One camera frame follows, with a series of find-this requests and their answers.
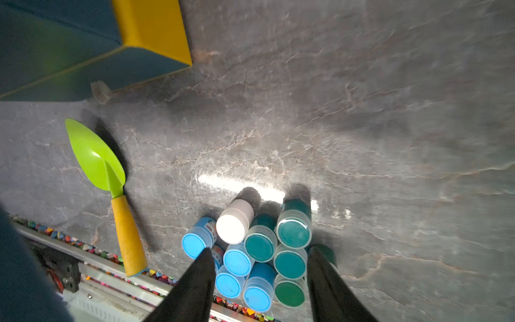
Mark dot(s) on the white paint can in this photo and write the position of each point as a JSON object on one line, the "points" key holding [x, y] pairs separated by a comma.
{"points": [[234, 222]]}

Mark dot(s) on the teal drawer cabinet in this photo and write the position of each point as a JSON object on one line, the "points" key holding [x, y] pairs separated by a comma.
{"points": [[74, 50]]}

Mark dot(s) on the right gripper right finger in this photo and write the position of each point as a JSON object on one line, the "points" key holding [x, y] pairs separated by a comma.
{"points": [[331, 299]]}

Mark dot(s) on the blue paint can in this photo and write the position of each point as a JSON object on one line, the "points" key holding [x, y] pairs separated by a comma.
{"points": [[202, 235], [259, 288], [229, 285], [218, 254], [237, 260]]}

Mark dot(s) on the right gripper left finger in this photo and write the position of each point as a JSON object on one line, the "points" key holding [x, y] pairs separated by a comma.
{"points": [[192, 297]]}

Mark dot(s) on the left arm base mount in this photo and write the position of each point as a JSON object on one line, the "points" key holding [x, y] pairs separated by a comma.
{"points": [[62, 269]]}

